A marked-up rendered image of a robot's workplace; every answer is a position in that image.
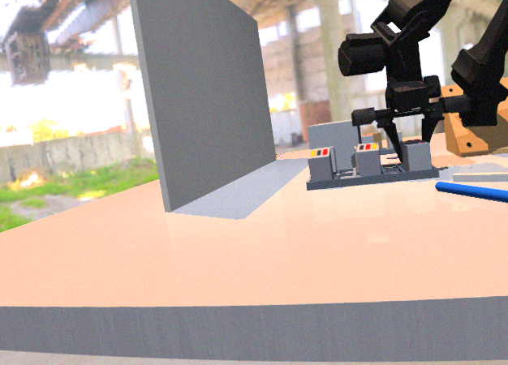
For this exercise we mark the blue cylinder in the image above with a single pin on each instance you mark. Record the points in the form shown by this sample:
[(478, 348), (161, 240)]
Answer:
[(487, 193)]

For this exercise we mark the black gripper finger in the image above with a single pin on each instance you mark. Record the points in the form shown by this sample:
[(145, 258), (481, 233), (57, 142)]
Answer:
[(391, 131), (428, 127)]

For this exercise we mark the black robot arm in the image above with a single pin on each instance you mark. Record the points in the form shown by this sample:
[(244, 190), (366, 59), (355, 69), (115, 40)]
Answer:
[(477, 71)]

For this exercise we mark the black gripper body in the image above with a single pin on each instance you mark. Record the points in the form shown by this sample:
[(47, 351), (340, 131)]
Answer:
[(445, 105)]

